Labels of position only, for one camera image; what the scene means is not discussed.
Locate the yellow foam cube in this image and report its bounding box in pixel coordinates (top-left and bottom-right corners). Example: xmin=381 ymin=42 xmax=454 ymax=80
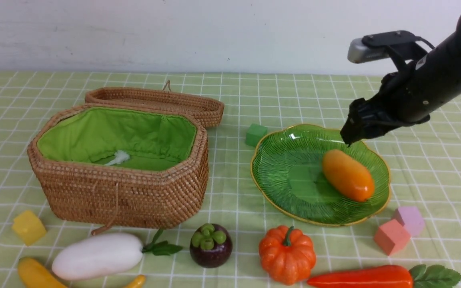
xmin=12 ymin=210 xmax=46 ymax=246

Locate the woven rattan basket lid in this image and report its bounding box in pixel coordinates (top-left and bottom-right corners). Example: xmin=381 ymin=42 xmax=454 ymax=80
xmin=85 ymin=81 xmax=224 ymax=128

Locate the dark purple mangosteen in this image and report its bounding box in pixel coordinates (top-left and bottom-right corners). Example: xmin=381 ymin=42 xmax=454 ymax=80
xmin=190 ymin=223 xmax=233 ymax=268

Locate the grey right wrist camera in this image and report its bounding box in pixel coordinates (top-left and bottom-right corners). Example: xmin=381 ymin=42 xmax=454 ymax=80
xmin=347 ymin=30 xmax=427 ymax=70

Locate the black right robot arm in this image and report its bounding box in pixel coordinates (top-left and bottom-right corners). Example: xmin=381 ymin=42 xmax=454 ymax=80
xmin=340 ymin=16 xmax=461 ymax=145

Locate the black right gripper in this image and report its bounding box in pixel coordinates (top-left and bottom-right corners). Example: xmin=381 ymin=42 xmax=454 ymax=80
xmin=340 ymin=98 xmax=431 ymax=147

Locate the woven rattan basket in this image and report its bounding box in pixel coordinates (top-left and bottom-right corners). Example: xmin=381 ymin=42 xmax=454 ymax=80
xmin=27 ymin=103 xmax=209 ymax=228

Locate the purple foam cube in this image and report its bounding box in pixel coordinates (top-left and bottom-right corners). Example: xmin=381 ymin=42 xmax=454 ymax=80
xmin=391 ymin=206 xmax=426 ymax=237

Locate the orange yellow mango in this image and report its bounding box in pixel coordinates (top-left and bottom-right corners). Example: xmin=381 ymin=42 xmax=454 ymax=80
xmin=322 ymin=149 xmax=375 ymax=202

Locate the white radish with leaves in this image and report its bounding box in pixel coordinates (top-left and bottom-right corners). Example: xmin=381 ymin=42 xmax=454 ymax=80
xmin=52 ymin=231 xmax=183 ymax=281

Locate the red carrot with leaves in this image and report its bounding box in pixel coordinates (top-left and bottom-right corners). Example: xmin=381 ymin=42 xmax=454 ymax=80
xmin=307 ymin=264 xmax=461 ymax=288

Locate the green glass leaf plate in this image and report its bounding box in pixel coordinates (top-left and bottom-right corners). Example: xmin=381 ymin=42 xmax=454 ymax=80
xmin=250 ymin=124 xmax=392 ymax=227

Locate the green checkered tablecloth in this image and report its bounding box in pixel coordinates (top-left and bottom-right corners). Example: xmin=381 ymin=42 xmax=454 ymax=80
xmin=0 ymin=71 xmax=461 ymax=288

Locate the pink foam cube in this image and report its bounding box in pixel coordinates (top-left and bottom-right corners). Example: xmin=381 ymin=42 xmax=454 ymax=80
xmin=373 ymin=219 xmax=411 ymax=256

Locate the orange toy pumpkin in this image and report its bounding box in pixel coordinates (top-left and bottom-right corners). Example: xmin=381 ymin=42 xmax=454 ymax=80
xmin=259 ymin=225 xmax=317 ymax=286

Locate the yellow banana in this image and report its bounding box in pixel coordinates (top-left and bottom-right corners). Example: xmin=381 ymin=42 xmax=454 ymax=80
xmin=18 ymin=256 xmax=142 ymax=288

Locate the green foam cube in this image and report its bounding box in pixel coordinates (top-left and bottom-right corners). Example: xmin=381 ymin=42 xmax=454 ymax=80
xmin=245 ymin=123 xmax=268 ymax=148

